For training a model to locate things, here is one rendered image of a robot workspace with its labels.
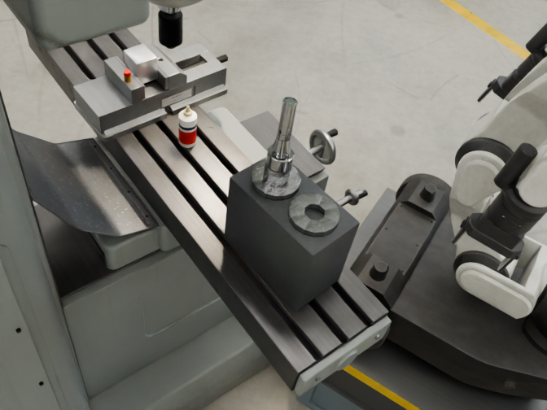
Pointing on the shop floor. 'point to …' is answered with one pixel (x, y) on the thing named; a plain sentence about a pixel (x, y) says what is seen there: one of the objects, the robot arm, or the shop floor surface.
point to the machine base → (189, 373)
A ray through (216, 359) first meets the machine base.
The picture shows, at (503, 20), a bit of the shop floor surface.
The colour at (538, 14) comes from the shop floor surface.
